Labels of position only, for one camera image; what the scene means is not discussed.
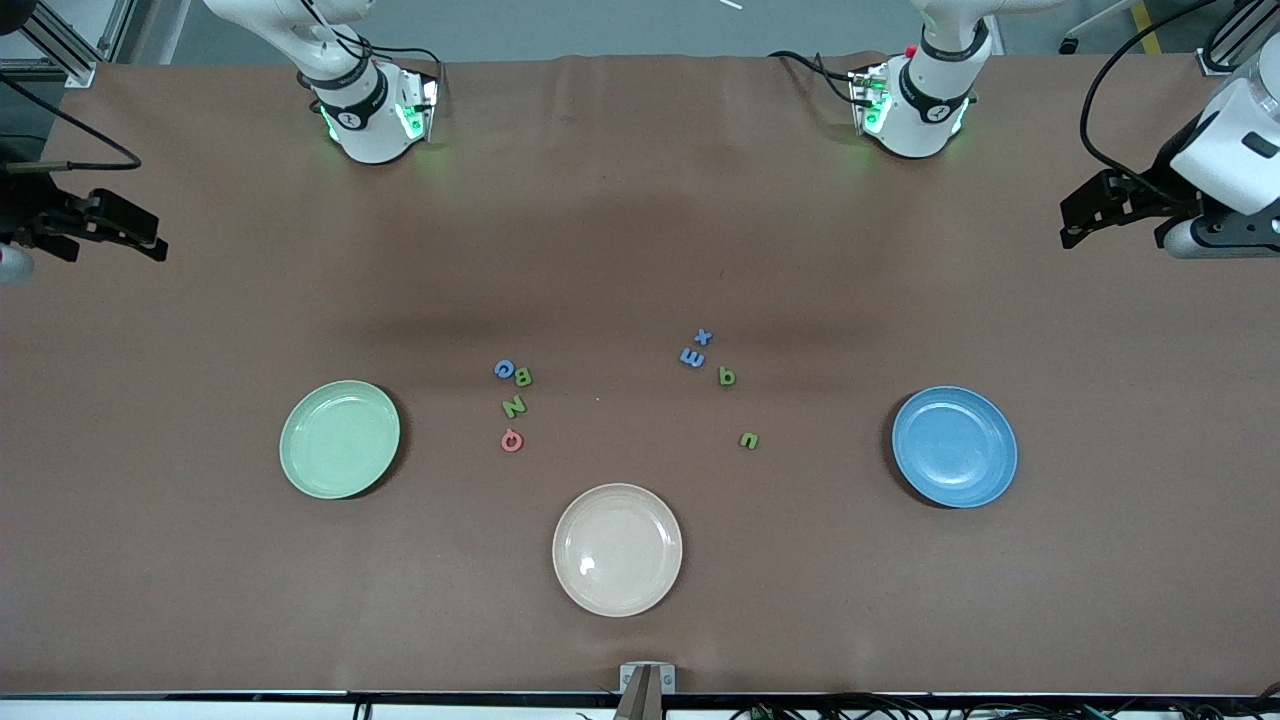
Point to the aluminium frame profile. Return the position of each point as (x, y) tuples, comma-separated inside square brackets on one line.
[(1210, 62), (75, 72)]

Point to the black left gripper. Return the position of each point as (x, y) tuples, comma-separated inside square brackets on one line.
[(1147, 193)]

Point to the blue letter G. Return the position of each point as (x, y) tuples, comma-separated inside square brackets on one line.
[(499, 370)]

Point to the green letter q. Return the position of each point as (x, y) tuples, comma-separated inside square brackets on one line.
[(727, 376)]

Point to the brown table mat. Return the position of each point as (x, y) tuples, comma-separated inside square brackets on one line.
[(200, 600)]

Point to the red letter Q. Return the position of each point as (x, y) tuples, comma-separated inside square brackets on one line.
[(504, 440)]

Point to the blue plate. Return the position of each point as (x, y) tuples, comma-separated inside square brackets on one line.
[(955, 447)]

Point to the green letter N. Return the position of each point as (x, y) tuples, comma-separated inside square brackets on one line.
[(513, 406)]

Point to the green letter B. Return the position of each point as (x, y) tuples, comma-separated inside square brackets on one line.
[(522, 376)]

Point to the metal camera pole mount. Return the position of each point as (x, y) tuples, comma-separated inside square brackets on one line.
[(647, 680)]

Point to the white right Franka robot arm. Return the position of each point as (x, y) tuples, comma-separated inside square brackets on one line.
[(365, 120)]

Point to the light green plate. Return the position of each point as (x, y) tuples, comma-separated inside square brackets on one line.
[(340, 440)]

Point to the blue letter m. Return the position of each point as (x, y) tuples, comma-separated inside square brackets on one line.
[(692, 357)]

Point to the beige plate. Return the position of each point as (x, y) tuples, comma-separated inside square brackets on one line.
[(617, 550)]

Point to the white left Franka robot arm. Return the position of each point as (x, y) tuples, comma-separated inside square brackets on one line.
[(925, 110)]

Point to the white stand leg black caster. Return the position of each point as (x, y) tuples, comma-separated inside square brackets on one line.
[(1070, 45)]

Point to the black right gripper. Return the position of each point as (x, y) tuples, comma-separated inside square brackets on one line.
[(30, 214)]

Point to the left base box green light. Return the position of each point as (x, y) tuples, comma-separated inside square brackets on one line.
[(868, 100)]

